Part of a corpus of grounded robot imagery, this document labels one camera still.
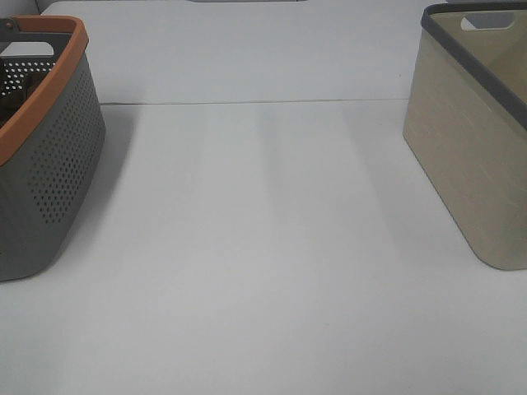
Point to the dark brown towel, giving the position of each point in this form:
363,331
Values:
15,94

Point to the grey perforated basket orange rim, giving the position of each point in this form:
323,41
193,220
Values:
50,147

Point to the beige basket grey rim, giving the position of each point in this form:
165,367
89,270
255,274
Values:
466,122

